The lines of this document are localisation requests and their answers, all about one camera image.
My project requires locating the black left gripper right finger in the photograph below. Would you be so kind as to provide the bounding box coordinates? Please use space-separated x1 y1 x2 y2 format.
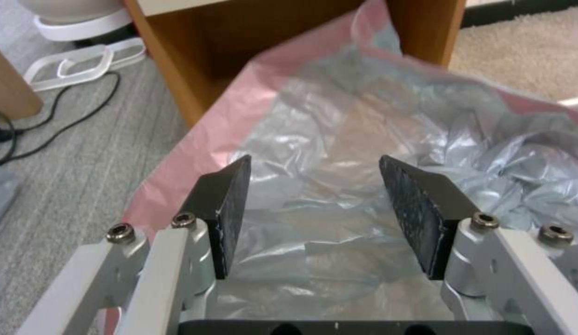
377 154 578 335

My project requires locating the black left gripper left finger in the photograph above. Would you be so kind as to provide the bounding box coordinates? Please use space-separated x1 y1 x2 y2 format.
18 154 253 335

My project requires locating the pink translucent garbage bag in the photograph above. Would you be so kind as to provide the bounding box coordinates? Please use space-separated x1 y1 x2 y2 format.
96 0 578 335

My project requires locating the wooden open cabinet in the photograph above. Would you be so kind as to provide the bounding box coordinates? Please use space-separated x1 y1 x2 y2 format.
123 0 467 128

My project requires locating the white loop-shaped stand foot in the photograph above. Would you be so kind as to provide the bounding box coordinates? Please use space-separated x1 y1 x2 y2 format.
24 37 146 92

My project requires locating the white fan base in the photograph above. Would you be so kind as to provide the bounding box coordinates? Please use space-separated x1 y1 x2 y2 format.
26 0 132 42

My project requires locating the wooden furniture panel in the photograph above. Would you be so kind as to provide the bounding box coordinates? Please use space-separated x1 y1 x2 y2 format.
0 41 44 121

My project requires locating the black power cable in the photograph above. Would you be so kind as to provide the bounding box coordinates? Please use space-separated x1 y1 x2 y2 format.
0 71 121 165

